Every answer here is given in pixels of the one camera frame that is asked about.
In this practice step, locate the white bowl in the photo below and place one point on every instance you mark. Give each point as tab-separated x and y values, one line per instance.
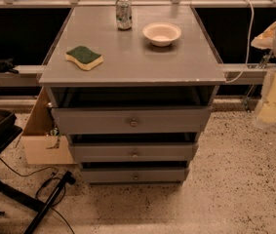
161	34

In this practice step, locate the grey drawer cabinet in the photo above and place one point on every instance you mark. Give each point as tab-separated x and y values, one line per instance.
134	74

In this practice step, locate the silver soda can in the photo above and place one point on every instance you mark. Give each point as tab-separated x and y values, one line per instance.
124	14

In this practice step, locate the green yellow sponge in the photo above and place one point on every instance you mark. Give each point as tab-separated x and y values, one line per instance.
84	58

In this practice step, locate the grey drawer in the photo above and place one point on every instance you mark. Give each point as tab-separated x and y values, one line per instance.
130	176
132	152
72	121

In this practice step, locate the grey top drawer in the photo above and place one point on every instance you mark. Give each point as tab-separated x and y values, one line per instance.
72	121

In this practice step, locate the grey bottom drawer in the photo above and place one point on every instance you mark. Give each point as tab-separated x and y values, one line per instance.
130	176

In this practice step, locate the grey middle drawer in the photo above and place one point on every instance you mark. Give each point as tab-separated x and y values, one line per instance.
132	152

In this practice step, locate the cardboard box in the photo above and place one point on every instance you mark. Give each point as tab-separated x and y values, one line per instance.
41	142

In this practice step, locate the black stand leg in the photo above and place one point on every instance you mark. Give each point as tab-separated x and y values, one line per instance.
67	178

